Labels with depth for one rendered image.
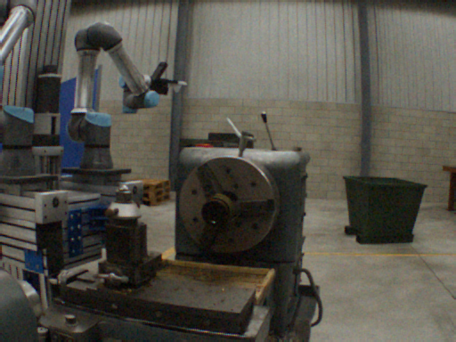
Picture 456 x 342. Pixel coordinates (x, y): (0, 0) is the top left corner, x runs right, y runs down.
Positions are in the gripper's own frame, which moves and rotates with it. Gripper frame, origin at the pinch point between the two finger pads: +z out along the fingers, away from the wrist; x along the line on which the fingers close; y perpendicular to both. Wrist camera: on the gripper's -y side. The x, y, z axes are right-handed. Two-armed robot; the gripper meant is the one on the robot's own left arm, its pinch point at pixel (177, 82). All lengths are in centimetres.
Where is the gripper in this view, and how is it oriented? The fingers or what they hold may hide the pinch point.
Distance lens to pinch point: 236.0
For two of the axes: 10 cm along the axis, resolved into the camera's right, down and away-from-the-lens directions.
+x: 7.4, 2.0, -6.4
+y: -1.4, 9.8, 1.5
